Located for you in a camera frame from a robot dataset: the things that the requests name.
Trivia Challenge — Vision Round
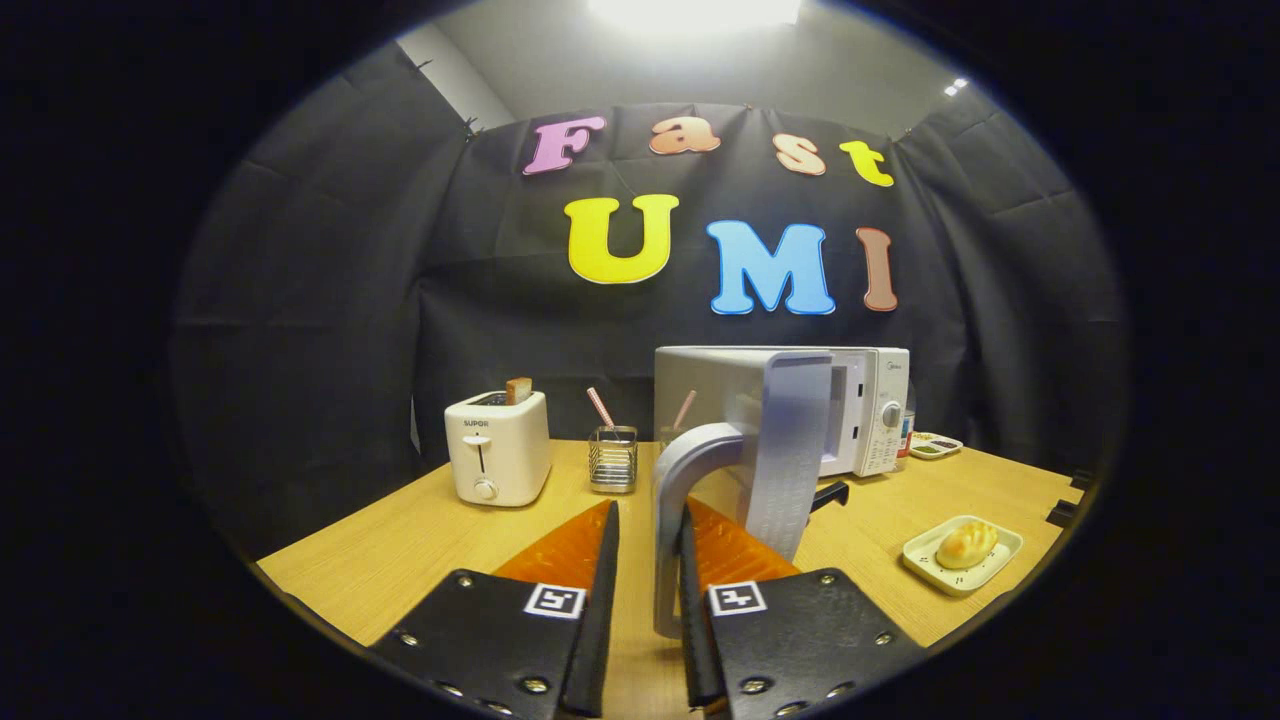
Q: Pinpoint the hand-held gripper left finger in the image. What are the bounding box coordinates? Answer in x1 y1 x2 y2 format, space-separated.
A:
365 500 621 720

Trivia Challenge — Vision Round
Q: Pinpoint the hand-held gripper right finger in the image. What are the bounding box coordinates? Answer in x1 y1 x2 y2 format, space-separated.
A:
678 497 926 720

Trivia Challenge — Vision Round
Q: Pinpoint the white microwave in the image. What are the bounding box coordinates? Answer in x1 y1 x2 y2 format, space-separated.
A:
650 345 913 641

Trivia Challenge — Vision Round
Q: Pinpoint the golden bread bun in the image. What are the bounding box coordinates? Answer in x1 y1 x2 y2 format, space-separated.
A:
935 520 999 571

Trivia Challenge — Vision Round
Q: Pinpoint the white toaster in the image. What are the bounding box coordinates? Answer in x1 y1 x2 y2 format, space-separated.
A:
444 390 553 508

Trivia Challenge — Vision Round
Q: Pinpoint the cream rectangular plate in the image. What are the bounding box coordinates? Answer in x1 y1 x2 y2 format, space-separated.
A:
901 515 1024 598

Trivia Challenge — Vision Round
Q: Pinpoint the bright ceiling light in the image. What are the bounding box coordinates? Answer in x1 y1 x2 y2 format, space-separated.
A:
585 0 801 36

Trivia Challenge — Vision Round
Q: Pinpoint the metal wire holder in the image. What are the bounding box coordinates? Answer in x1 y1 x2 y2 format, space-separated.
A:
587 426 639 495

